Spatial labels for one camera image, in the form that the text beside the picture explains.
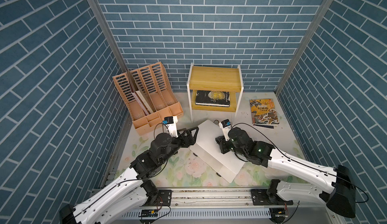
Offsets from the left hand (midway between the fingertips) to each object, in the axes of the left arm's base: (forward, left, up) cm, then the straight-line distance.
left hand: (197, 130), depth 68 cm
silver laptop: (-13, -13, -8) cm, 20 cm away
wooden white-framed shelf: (+22, -9, +5) cm, 25 cm away
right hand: (+1, -10, -10) cm, 14 cm away
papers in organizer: (+23, +32, -8) cm, 41 cm away
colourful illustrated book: (+31, -48, -25) cm, 62 cm away
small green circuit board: (-28, +23, -30) cm, 47 cm away
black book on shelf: (+29, -9, -9) cm, 32 cm away
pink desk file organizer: (+35, +34, -15) cm, 51 cm away
